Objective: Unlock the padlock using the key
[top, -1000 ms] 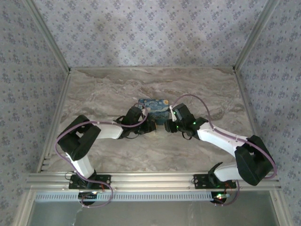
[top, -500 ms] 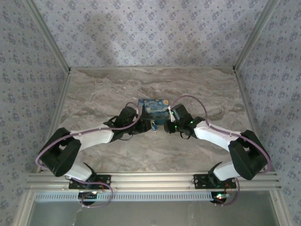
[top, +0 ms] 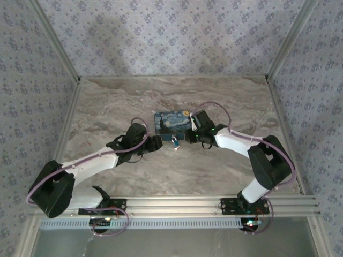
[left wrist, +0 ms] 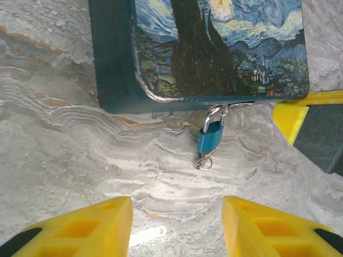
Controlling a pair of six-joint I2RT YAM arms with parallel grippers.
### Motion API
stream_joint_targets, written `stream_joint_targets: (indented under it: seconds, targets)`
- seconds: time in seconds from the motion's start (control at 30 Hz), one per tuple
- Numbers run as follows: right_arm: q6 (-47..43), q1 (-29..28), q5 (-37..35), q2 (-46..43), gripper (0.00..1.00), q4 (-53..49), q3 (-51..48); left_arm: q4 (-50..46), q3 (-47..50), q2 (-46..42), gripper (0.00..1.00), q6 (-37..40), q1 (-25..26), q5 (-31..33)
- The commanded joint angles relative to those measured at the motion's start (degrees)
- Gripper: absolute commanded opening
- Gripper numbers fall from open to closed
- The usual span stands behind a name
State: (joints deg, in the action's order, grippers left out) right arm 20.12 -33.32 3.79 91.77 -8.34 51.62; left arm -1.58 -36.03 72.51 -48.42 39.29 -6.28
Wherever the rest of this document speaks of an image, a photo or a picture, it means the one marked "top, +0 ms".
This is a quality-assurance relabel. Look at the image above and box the aluminium side table rail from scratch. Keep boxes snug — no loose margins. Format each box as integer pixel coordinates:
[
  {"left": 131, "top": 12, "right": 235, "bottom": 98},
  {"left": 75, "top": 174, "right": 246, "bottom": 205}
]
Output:
[
  {"left": 266, "top": 77, "right": 309, "bottom": 195},
  {"left": 52, "top": 80, "right": 83, "bottom": 164}
]

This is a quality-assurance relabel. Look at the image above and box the aluminium mounting rail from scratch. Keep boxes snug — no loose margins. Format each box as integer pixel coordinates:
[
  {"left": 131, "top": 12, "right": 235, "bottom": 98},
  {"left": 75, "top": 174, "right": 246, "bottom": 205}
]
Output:
[{"left": 28, "top": 194, "right": 322, "bottom": 218}]

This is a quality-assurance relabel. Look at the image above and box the controller board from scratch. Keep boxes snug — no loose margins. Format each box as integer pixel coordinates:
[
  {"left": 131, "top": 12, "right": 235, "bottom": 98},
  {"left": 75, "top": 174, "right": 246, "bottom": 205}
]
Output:
[
  {"left": 239, "top": 217, "right": 263, "bottom": 235},
  {"left": 89, "top": 217, "right": 113, "bottom": 234}
]

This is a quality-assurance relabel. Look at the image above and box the left controller board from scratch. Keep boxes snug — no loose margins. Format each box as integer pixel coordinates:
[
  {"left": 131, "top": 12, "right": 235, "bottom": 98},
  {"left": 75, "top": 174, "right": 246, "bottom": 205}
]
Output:
[{"left": 89, "top": 217, "right": 113, "bottom": 234}]

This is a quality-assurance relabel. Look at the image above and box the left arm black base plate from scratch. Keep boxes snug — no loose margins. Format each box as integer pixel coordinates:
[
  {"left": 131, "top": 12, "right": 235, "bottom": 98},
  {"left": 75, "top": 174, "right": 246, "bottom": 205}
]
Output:
[{"left": 78, "top": 197, "right": 128, "bottom": 216}]

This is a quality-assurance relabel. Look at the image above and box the right controller board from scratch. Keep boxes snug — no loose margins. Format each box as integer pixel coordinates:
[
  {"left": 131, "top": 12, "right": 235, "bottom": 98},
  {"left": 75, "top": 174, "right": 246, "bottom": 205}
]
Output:
[{"left": 239, "top": 217, "right": 263, "bottom": 235}]

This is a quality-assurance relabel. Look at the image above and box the starry night painted tin box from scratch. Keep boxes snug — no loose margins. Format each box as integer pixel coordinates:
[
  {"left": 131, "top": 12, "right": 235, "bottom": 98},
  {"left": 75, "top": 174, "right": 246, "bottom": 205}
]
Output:
[{"left": 154, "top": 109, "right": 194, "bottom": 142}]

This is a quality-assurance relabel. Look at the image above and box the aluminium long table rail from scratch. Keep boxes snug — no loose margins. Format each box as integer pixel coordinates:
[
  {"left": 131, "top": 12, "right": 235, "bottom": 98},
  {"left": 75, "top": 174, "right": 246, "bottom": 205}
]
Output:
[{"left": 79, "top": 74, "right": 269, "bottom": 81}]

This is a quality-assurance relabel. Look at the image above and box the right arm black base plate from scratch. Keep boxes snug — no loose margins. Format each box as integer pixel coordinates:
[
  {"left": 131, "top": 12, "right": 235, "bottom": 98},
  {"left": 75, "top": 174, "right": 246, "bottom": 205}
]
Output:
[{"left": 220, "top": 197, "right": 270, "bottom": 215}]

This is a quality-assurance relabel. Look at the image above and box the left gripper black cable loop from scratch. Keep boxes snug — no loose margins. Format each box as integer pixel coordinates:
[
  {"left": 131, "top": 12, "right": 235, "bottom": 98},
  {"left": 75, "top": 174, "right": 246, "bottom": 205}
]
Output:
[{"left": 123, "top": 152, "right": 144, "bottom": 164}]

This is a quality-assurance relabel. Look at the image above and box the grey slotted cable duct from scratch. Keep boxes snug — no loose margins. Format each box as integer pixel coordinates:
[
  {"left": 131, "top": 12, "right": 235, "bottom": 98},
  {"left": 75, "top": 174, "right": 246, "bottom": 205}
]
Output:
[{"left": 39, "top": 217, "right": 259, "bottom": 231}]

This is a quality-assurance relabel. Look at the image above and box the aluminium frame post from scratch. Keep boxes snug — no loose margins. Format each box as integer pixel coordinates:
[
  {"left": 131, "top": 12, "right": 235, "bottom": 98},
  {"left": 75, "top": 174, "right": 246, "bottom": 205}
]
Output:
[
  {"left": 26, "top": 0, "right": 82, "bottom": 85},
  {"left": 265, "top": 0, "right": 320, "bottom": 82}
]

